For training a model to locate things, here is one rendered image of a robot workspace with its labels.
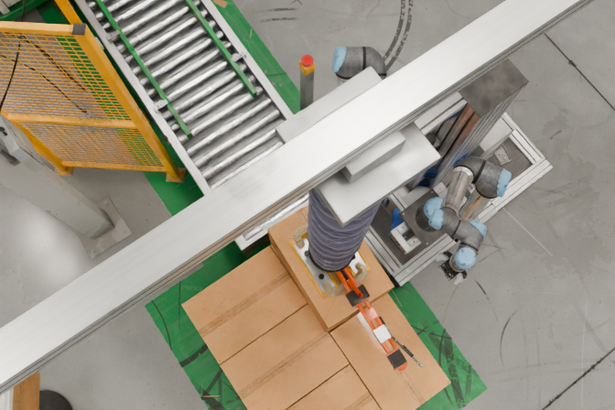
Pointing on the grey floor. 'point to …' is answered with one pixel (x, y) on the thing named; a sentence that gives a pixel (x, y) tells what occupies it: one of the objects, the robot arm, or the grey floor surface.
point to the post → (307, 85)
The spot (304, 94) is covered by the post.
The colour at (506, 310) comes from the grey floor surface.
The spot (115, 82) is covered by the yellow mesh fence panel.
